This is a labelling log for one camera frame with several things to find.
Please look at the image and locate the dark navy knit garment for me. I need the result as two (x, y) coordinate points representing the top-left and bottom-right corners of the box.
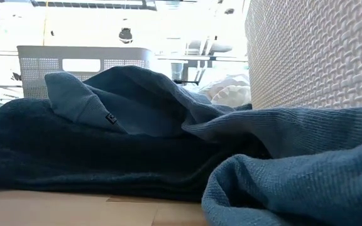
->
(0, 97), (272, 202)

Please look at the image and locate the white shirt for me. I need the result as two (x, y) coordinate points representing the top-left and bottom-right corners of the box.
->
(199, 74), (253, 108)

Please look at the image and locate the white perforated plastic bin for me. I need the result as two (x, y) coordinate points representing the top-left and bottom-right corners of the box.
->
(16, 45), (155, 100)
(244, 0), (362, 110)

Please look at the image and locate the dark ceiling light strip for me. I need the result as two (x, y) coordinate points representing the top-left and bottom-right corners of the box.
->
(31, 0), (157, 11)

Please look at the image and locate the round dark background object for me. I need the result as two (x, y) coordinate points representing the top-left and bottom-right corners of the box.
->
(119, 27), (133, 44)

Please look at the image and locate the grey cylinder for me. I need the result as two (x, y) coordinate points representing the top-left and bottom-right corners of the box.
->
(171, 62), (184, 81)

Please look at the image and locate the background desk with legs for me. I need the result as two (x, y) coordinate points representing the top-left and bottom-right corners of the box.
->
(155, 55), (250, 86)

